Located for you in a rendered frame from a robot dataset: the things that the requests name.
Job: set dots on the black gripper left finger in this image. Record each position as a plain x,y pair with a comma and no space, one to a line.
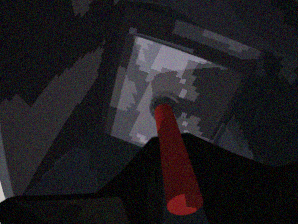
134,196

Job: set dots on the dark red peg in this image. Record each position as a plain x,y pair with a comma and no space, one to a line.
181,186

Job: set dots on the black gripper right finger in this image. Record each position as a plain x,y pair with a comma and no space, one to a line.
237,190

